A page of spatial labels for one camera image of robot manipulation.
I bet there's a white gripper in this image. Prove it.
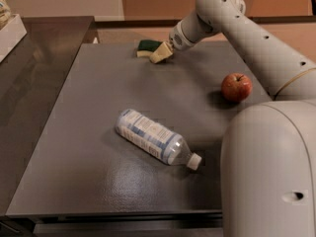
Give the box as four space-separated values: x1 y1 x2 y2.
149 20 196 64

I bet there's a green and yellow sponge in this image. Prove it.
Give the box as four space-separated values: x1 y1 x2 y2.
136 39 161 57

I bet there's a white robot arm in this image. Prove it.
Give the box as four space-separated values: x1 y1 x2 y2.
169 0 316 237

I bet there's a red apple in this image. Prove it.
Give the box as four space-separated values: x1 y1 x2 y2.
221 73 253 103

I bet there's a clear plastic water bottle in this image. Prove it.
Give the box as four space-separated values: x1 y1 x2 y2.
116 109 201 171

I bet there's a dark side counter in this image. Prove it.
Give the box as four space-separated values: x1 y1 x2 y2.
0 16 95 217

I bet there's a white box on counter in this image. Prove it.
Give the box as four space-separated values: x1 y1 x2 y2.
0 14 27 62

